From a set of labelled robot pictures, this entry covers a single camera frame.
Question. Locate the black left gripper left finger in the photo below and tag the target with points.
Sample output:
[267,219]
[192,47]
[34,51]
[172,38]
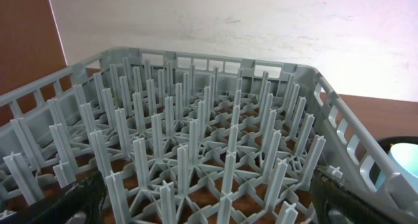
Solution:
[86,196]

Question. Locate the grey plastic dishwasher rack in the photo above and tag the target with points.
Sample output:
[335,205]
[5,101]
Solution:
[192,138]

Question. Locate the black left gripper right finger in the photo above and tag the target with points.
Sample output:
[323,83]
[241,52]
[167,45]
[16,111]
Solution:
[333,203]

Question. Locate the light blue plastic cup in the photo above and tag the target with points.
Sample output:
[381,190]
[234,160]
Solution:
[404,156]

